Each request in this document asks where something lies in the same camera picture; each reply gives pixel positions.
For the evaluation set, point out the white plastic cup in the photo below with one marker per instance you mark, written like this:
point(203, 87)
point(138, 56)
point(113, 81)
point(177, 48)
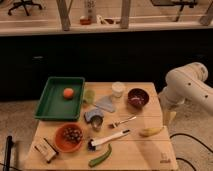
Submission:
point(118, 89)

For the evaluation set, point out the blue handled metal cup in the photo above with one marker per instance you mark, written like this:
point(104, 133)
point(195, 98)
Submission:
point(94, 117)

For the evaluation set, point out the dark red bowl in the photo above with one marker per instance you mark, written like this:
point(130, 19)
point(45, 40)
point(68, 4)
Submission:
point(138, 98)

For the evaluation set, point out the green plastic tray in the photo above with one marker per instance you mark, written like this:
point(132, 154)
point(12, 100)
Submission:
point(53, 106)

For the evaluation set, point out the orange ball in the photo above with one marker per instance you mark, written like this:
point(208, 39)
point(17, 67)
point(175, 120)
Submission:
point(68, 93)

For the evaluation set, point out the small wooden box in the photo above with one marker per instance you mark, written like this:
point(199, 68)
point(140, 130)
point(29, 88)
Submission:
point(44, 147)

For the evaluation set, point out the red bowl on shelf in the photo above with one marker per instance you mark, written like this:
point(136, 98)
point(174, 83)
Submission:
point(84, 21)

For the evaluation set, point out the black office chair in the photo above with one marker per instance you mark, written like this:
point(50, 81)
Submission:
point(24, 4)

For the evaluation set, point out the white bottle on shelf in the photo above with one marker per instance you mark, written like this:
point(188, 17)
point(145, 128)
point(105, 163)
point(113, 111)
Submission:
point(91, 10)

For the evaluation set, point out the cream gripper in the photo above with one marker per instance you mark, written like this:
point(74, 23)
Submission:
point(168, 116)

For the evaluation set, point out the green cucumber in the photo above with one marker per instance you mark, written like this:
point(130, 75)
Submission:
point(96, 161)

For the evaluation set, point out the yellow banana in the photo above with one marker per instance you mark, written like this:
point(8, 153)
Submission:
point(150, 131)

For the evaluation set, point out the white handled dish brush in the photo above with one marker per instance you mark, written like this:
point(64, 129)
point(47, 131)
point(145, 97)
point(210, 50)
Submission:
point(94, 143)

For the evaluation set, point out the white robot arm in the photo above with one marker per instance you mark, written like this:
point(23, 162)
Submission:
point(186, 82)

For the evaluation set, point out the black stand post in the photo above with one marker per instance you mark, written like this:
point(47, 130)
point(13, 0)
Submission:
point(7, 156)

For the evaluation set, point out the orange bowl with grapes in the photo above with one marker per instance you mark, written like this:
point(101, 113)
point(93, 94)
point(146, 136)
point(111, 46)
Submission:
point(68, 138)

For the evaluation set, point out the green translucent cup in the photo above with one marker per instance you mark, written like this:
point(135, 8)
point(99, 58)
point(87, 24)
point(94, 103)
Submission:
point(88, 96)

